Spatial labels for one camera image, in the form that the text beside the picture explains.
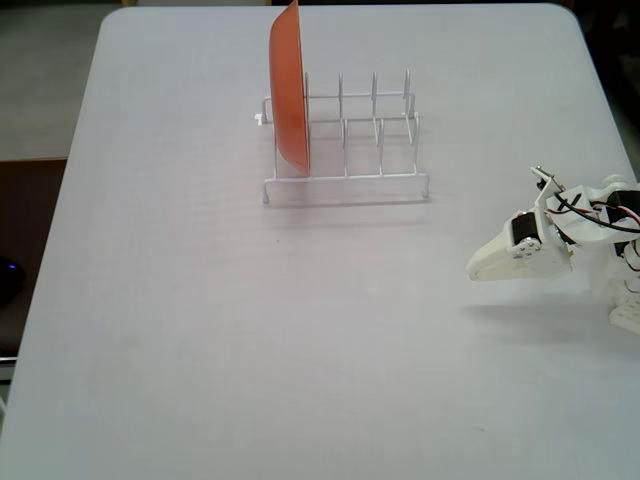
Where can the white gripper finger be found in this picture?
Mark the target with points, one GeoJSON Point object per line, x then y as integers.
{"type": "Point", "coordinates": [492, 250]}
{"type": "Point", "coordinates": [520, 267]}

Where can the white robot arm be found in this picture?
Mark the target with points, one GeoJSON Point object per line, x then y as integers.
{"type": "Point", "coordinates": [585, 195]}

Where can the orange plastic plate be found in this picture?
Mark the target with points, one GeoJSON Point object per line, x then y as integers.
{"type": "Point", "coordinates": [289, 100]}

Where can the brown wooden desk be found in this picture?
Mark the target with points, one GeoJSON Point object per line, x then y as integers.
{"type": "Point", "coordinates": [30, 210]}

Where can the black computer mouse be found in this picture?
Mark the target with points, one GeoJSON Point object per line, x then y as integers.
{"type": "Point", "coordinates": [10, 280]}

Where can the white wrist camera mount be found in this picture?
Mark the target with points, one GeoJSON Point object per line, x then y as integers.
{"type": "Point", "coordinates": [546, 195]}

